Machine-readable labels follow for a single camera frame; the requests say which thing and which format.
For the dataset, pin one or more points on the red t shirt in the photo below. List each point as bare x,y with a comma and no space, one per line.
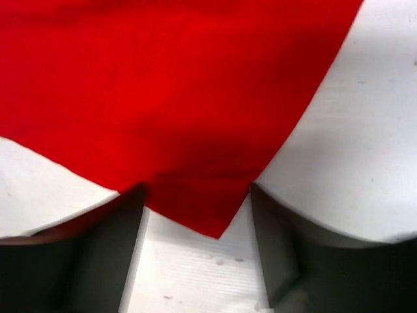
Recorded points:
193,98

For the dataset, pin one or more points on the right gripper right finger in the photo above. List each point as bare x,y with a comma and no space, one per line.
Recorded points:
307,267

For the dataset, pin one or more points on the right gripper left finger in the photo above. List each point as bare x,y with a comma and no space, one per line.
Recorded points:
79,265

